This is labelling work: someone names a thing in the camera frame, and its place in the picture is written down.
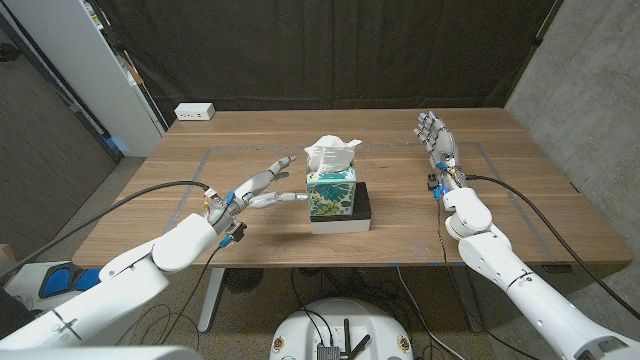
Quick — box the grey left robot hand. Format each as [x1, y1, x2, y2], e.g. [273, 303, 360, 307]
[204, 155, 310, 236]

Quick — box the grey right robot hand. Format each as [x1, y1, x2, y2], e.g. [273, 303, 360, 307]
[413, 110, 469, 194]

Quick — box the teal floral tissue box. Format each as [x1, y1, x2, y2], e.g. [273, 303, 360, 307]
[305, 160, 358, 217]

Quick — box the white tissue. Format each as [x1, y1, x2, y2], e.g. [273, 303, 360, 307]
[304, 134, 364, 176]

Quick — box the black box with white base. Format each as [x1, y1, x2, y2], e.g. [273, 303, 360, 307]
[309, 181, 373, 235]

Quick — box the black round fan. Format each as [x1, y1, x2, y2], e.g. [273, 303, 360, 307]
[223, 267, 265, 294]

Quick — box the white table leg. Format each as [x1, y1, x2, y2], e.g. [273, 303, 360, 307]
[197, 267, 226, 334]

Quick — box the white power strip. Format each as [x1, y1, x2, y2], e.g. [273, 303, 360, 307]
[173, 102, 217, 122]

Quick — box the backdrop stand pole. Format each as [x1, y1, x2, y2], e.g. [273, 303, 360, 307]
[503, 0, 565, 107]
[97, 0, 170, 134]

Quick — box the black backdrop curtain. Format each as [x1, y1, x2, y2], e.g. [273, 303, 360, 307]
[97, 0, 564, 126]

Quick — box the grey table leg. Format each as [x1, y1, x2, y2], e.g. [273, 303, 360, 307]
[449, 265, 485, 334]

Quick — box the white robot torso base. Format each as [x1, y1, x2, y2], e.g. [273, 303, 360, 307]
[269, 297, 415, 360]

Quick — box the black router device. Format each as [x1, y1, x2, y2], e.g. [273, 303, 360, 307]
[316, 342, 342, 360]

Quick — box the white platform with blue pads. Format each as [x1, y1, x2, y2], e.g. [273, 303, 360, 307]
[4, 260, 104, 309]

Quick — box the white cabinet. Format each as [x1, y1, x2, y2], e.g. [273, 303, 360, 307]
[2, 0, 166, 158]

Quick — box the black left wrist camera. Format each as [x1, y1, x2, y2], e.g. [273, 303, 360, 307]
[227, 222, 249, 244]

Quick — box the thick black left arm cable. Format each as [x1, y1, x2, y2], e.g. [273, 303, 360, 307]
[0, 179, 214, 281]

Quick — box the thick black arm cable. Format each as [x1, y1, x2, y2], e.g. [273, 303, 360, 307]
[464, 173, 640, 321]
[0, 179, 214, 281]

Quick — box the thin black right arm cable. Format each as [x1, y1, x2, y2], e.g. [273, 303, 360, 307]
[436, 197, 544, 360]

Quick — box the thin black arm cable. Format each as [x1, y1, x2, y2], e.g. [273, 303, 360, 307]
[436, 197, 544, 360]
[127, 242, 226, 349]

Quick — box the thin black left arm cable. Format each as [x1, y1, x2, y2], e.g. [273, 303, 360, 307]
[127, 242, 226, 349]

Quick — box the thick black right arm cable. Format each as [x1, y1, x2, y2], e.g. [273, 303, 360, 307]
[464, 173, 640, 321]

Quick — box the white floor cable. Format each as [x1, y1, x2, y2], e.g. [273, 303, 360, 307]
[396, 265, 466, 360]

